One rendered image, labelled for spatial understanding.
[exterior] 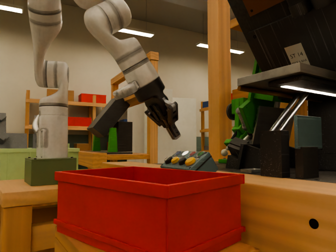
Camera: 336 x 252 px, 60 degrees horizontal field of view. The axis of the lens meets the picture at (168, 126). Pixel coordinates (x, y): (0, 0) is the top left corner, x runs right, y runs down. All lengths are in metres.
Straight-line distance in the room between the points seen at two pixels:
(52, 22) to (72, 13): 7.54
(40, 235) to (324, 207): 0.73
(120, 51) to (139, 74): 0.07
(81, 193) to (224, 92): 1.16
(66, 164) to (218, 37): 1.05
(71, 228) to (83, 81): 7.46
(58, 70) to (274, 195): 0.77
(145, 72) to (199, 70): 8.87
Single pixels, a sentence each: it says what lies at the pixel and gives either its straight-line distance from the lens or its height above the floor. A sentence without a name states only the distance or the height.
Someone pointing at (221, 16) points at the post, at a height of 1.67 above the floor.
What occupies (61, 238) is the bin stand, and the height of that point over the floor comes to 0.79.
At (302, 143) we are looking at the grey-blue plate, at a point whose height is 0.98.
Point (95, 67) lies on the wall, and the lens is 8.16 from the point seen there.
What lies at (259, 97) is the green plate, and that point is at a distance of 0.90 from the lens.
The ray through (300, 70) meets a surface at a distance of 0.61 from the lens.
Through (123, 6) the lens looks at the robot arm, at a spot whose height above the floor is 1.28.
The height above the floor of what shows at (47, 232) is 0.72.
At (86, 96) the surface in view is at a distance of 7.39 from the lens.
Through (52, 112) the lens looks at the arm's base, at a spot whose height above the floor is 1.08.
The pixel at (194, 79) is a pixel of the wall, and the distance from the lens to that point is 9.35.
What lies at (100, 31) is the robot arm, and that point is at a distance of 0.68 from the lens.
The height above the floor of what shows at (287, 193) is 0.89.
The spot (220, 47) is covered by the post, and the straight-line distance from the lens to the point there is 1.64.
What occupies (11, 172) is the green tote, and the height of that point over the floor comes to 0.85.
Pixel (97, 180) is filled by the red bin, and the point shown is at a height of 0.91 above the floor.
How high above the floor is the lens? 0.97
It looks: 4 degrees up
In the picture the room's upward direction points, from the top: straight up
